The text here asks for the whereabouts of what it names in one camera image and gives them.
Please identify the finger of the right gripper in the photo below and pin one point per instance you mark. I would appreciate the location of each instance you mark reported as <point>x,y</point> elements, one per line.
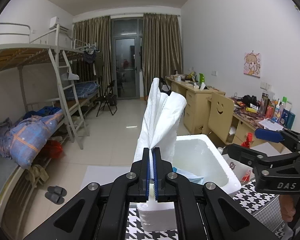
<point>268,135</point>

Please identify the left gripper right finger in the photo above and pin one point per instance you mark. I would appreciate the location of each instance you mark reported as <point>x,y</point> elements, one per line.
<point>165,191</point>

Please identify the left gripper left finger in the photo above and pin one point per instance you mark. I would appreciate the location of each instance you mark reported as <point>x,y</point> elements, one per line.
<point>132,187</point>

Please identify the blue surgical mask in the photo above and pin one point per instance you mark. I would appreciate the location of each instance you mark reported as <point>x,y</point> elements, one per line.
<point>191,177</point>

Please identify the white towel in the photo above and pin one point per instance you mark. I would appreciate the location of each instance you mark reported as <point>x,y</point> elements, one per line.
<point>160,122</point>

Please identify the right hand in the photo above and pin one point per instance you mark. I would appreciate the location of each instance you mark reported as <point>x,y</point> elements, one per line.
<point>287,207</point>

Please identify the white printed paper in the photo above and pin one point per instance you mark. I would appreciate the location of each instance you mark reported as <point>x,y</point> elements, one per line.
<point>270,125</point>

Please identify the white lotion pump bottle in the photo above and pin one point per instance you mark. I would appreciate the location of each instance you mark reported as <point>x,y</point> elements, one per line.
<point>249,139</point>

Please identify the red snack packet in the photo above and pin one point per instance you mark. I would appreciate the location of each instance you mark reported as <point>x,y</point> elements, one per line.
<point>246,178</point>

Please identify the white foam box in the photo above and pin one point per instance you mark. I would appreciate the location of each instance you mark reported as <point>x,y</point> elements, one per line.
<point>198,155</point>

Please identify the wooden smiley chair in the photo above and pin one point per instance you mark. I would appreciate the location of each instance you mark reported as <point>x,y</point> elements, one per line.
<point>221,115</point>

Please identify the black slippers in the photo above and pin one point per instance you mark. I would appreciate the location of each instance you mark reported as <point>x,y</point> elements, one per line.
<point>55,194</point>

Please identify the light wooden desk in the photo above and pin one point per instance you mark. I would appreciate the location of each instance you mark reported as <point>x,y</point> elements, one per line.
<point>197,112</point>

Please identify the black folding chair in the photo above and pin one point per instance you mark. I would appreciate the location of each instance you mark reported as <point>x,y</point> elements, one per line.
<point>108,99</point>

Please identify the green bottle on desk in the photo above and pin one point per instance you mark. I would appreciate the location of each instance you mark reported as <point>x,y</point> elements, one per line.
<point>201,78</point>

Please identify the metal bunk bed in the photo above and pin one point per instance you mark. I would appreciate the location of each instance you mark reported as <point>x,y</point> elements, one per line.
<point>39,72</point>

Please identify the blue plaid quilt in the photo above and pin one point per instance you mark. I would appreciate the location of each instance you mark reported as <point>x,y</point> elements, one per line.
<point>23,140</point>

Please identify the right brown curtain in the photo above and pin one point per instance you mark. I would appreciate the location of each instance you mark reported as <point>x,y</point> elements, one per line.
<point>161,48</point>

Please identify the brown curtain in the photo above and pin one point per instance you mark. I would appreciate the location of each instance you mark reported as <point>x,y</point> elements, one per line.
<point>161,48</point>
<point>93,38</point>

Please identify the glass balcony door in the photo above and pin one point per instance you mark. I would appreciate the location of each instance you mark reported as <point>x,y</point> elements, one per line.
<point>126,43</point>

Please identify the left brown curtain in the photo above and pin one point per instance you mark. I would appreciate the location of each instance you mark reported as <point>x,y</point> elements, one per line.
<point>93,38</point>

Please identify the white air conditioner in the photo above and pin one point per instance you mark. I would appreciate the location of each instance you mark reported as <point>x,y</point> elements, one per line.
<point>54,22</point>

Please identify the anime girl wall poster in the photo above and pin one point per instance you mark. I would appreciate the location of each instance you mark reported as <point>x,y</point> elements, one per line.
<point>252,64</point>

